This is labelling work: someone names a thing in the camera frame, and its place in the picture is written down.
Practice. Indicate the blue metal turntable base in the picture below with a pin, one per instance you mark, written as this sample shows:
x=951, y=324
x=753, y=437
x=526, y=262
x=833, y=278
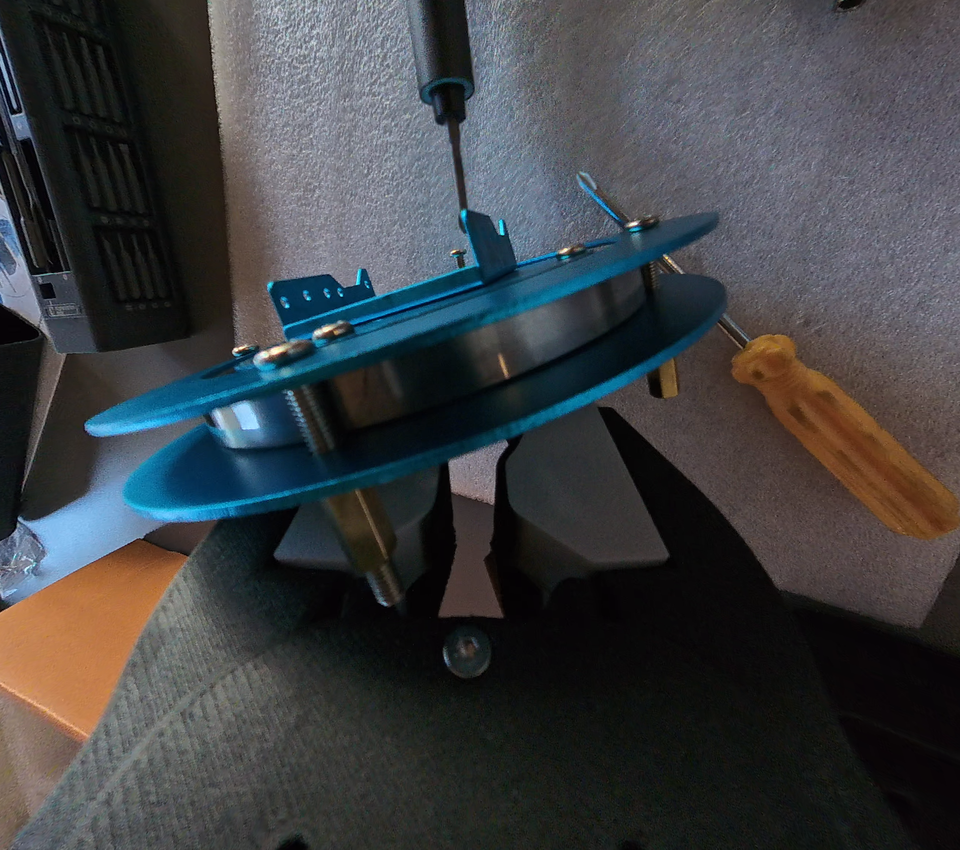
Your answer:
x=375, y=471

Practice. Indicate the dark grey electric screwdriver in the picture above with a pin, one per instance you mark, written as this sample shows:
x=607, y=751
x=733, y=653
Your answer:
x=435, y=2

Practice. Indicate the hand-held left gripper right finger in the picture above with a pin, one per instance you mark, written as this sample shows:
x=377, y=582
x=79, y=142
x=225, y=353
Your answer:
x=585, y=505

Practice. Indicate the white foam sheet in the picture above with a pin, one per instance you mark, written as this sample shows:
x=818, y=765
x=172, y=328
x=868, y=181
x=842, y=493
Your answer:
x=750, y=114

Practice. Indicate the black screwdriver bit case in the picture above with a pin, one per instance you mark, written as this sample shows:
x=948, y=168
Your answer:
x=97, y=152

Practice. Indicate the black box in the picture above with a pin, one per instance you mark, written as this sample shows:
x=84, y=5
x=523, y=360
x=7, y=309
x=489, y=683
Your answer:
x=19, y=415

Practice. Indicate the clear plastic screw bag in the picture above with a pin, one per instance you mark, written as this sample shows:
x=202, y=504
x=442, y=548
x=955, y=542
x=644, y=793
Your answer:
x=19, y=557

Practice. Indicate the orange cardboard box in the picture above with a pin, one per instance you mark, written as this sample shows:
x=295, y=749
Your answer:
x=82, y=610

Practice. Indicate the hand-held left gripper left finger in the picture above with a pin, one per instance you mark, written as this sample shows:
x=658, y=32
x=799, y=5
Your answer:
x=307, y=538

